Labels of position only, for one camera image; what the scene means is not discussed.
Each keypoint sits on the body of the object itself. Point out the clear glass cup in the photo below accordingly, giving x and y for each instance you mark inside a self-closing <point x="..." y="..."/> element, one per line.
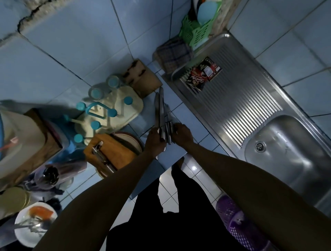
<point x="97" y="93"/>
<point x="113" y="82"/>

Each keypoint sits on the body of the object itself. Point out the cream cup rack teal knobs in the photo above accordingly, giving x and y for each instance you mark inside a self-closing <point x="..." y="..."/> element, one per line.
<point x="121" y="108"/>

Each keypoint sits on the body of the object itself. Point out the person's right forearm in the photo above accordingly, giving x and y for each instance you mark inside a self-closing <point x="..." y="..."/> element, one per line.
<point x="258" y="191"/>

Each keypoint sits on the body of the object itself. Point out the checked dishcloth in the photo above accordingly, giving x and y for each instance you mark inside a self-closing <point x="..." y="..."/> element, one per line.
<point x="173" y="55"/>

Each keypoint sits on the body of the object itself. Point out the person's left hand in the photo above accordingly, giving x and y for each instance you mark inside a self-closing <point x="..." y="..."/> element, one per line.
<point x="153" y="144"/>

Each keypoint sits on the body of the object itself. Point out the white plate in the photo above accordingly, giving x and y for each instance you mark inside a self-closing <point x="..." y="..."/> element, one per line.
<point x="25" y="232"/>

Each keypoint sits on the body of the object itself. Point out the green plastic basket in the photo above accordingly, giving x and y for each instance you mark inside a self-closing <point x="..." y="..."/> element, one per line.
<point x="196" y="33"/>

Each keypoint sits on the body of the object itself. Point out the person's left forearm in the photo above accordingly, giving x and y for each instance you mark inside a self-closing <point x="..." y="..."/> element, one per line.
<point x="98" y="201"/>

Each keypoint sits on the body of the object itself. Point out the red plastic utensil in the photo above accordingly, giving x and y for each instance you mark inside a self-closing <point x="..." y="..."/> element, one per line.
<point x="7" y="146"/>

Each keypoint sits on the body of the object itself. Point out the red black sachet pack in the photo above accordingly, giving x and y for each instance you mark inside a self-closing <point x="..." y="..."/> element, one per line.
<point x="203" y="73"/>

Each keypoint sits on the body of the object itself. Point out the translucent plastic container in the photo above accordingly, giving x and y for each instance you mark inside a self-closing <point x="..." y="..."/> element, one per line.
<point x="20" y="139"/>

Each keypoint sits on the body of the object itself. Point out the small wooden cutting board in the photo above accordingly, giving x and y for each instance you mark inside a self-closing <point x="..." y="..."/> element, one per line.
<point x="119" y="152"/>

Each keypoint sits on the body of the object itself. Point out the person's black clothing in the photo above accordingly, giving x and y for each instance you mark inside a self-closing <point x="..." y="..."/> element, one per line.
<point x="181" y="219"/>

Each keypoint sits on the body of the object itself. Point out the purple plastic basket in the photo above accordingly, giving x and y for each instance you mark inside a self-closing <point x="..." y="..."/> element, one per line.
<point x="238" y="225"/>

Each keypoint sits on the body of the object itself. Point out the light blue plastic scoop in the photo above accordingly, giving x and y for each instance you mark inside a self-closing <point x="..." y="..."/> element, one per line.
<point x="209" y="11"/>

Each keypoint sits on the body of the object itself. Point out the person's right hand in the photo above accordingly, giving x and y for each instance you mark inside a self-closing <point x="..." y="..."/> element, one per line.
<point x="184" y="135"/>

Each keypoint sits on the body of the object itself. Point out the wooden knife block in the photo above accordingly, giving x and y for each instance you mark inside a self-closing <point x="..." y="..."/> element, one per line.
<point x="144" y="80"/>

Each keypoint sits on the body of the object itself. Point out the stainless steel sink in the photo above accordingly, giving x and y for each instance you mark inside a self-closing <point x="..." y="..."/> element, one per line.
<point x="232" y="103"/>

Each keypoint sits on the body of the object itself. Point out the round brown-rimmed plate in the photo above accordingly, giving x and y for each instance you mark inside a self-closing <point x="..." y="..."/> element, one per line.
<point x="129" y="139"/>

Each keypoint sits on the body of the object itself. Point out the knives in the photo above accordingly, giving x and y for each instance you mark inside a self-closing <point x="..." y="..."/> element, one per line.
<point x="99" y="152"/>

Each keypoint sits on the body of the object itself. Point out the gold lid jar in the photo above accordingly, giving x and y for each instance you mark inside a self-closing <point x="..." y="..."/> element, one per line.
<point x="13" y="201"/>

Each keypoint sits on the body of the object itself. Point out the orange food piece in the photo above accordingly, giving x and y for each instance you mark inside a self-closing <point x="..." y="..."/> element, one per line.
<point x="41" y="212"/>

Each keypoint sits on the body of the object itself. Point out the white bowl with cloth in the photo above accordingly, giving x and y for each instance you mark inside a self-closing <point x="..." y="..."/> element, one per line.
<point x="64" y="185"/>

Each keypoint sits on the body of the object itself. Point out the clear cup with cutlery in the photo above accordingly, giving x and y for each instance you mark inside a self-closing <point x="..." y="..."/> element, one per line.
<point x="51" y="174"/>

